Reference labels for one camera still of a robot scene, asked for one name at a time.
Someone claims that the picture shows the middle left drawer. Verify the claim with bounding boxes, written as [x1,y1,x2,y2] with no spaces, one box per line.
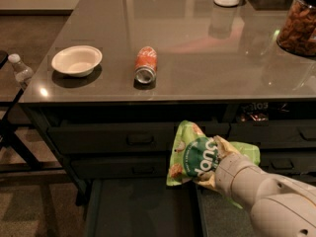
[71,156,167,179]

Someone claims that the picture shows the red soda can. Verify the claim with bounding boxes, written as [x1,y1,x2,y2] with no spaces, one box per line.
[134,46,157,84]

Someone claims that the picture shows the white paper bowl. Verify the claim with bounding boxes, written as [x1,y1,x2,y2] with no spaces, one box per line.
[51,45,103,77]

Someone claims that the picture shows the open bottom left drawer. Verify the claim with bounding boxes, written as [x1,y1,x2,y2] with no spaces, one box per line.
[84,178,206,237]

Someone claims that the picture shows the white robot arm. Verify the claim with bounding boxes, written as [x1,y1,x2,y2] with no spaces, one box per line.
[199,136,316,237]

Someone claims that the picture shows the clear plastic water bottle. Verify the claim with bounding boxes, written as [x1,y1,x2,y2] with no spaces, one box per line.
[8,53,34,90]

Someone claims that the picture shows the dark snack bag in drawer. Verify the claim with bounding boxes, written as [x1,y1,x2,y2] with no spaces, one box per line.
[240,102,269,121]

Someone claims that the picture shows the middle right drawer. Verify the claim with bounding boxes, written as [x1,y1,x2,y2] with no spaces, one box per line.
[260,152,316,175]

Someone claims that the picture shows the dark counter cabinet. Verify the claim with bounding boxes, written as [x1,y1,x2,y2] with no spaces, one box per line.
[21,0,315,191]

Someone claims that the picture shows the top right drawer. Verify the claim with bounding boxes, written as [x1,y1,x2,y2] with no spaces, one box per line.
[228,119,316,149]

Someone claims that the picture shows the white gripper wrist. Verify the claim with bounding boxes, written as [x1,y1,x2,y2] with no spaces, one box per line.
[194,135,273,209]

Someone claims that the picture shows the bottom right drawer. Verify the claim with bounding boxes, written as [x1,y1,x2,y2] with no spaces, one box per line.
[287,175,316,185]

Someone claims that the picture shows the top left drawer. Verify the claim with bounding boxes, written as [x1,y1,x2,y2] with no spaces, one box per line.
[46,117,231,155]

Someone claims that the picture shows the glass jar of snacks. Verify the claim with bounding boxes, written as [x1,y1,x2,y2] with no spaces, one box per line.
[276,0,316,56]

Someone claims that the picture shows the green rice chip bag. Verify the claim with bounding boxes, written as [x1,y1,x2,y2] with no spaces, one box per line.
[166,120,260,209]

